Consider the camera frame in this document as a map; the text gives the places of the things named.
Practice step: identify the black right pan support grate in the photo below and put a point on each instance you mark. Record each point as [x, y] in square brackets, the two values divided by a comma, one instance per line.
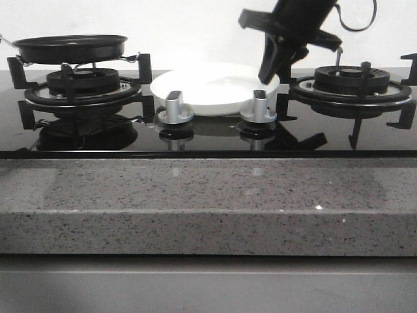
[398, 97]

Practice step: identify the silver right stove knob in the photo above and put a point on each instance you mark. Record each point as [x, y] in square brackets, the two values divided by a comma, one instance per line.
[257, 110]

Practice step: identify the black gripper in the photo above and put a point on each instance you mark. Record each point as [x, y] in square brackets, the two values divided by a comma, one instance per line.
[291, 25]

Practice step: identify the black frying pan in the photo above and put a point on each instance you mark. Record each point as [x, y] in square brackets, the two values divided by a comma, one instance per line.
[71, 49]

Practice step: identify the black gas burner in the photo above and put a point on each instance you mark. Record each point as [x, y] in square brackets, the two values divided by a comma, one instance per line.
[85, 81]
[347, 80]

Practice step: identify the silver stove knob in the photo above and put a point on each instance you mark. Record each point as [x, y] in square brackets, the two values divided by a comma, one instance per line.
[176, 111]
[257, 110]

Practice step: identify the black pan support grate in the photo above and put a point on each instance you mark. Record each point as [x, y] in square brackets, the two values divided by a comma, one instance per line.
[398, 97]
[37, 97]

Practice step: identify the black left pan support grate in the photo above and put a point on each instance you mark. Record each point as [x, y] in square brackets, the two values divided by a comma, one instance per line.
[37, 97]

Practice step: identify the black glass gas cooktop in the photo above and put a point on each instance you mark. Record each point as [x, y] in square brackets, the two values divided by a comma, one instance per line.
[132, 130]

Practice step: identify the black right gas burner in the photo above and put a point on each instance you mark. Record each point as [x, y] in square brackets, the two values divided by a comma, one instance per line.
[347, 80]

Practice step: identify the black left gas burner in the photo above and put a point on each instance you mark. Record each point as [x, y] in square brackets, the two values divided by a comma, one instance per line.
[85, 81]

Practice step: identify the white ceramic plate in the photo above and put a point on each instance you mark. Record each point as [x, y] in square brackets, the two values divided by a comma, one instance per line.
[213, 89]

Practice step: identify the silver left stove knob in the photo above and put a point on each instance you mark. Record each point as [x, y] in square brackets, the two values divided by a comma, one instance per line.
[176, 111]

